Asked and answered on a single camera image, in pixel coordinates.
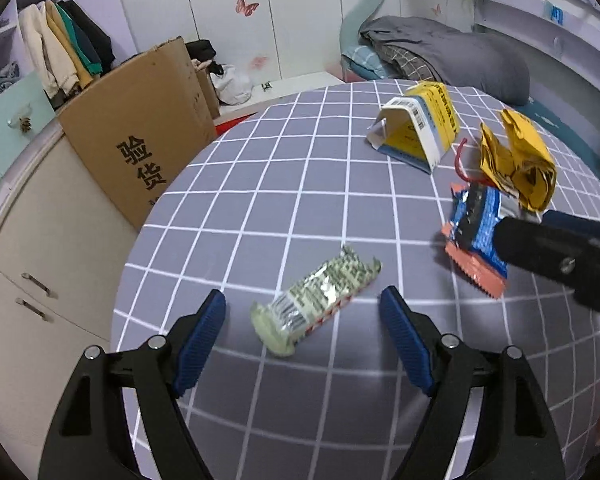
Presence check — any green hanging garment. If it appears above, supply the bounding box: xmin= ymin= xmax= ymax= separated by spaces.
xmin=57 ymin=7 xmax=103 ymax=76

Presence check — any blue and red snack wrapper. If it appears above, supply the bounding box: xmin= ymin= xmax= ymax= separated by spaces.
xmin=441 ymin=182 xmax=510 ymax=300

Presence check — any mint green cabinet door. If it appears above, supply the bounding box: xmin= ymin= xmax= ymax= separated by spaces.
xmin=0 ymin=70 xmax=56 ymax=183

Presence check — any yellow hanging garment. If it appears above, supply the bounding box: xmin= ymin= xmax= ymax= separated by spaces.
xmin=45 ymin=0 xmax=95 ymax=88

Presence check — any cream hanging jacket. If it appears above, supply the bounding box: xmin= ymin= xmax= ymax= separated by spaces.
xmin=19 ymin=4 xmax=81 ymax=101

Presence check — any large printed cardboard box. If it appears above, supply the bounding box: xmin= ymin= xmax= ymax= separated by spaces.
xmin=57 ymin=36 xmax=218 ymax=231

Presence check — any white cabinet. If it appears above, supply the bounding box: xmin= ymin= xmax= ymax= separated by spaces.
xmin=0 ymin=120 xmax=146 ymax=461

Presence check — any grey checked bedsheet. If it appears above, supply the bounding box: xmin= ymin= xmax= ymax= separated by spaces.
xmin=111 ymin=79 xmax=600 ymax=480

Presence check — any pale green curved headboard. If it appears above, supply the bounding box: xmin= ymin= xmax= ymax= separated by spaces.
xmin=340 ymin=0 xmax=402 ymax=56

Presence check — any red string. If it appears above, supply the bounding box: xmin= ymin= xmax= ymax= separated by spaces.
xmin=452 ymin=139 xmax=488 ymax=184

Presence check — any grey duvet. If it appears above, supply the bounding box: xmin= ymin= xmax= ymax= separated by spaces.
xmin=357 ymin=15 xmax=531 ymax=106

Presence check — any teal striped pillow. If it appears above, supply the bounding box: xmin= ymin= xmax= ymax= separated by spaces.
xmin=341 ymin=45 xmax=383 ymax=80

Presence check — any yellow crumpled wrapper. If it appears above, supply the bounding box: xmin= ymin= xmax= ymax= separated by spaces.
xmin=479 ymin=108 xmax=558 ymax=211

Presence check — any green and white snack wrapper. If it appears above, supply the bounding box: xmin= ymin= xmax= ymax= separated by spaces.
xmin=250 ymin=244 xmax=383 ymax=359

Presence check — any white cloth bag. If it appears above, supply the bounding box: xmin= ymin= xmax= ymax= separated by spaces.
xmin=212 ymin=64 xmax=253 ymax=106

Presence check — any black hanging garment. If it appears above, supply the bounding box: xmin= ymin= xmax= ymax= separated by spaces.
xmin=60 ymin=0 xmax=116 ymax=68

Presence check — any black clothing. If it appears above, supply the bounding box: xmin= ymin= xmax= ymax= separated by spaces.
xmin=185 ymin=40 xmax=217 ymax=63

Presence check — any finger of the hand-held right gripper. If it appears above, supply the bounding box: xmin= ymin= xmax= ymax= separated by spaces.
xmin=541 ymin=209 xmax=600 ymax=248
xmin=494 ymin=215 xmax=600 ymax=313

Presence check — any metal cabinet handle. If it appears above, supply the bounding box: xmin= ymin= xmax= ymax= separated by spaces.
xmin=21 ymin=272 xmax=56 ymax=297
xmin=16 ymin=297 xmax=51 ymax=322

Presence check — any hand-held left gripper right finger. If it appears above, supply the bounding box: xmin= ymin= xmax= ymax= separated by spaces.
xmin=378 ymin=285 xmax=566 ymax=480

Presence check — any yellow and white carton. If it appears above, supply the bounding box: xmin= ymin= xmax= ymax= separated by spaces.
xmin=366 ymin=81 xmax=462 ymax=175

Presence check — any plaid blanket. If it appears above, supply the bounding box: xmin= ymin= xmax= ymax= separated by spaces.
xmin=375 ymin=42 xmax=443 ymax=81

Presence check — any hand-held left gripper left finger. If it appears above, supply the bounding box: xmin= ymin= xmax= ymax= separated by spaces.
xmin=37 ymin=289 xmax=227 ymax=480

